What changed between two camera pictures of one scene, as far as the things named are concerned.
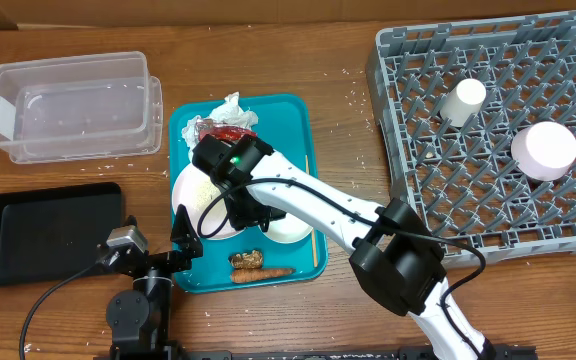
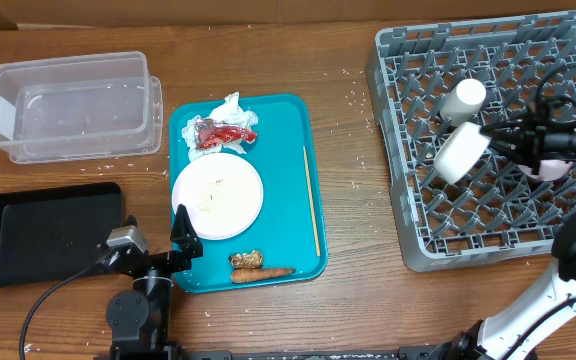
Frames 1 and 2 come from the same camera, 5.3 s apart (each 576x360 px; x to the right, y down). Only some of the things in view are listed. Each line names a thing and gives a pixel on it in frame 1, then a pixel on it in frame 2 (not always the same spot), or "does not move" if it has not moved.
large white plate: [204, 201] does not move
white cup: [463, 102] does not move
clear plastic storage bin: [75, 108] does not move
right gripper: [242, 218] to [531, 141]
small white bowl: [288, 230] to [460, 150]
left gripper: [186, 248] does not move
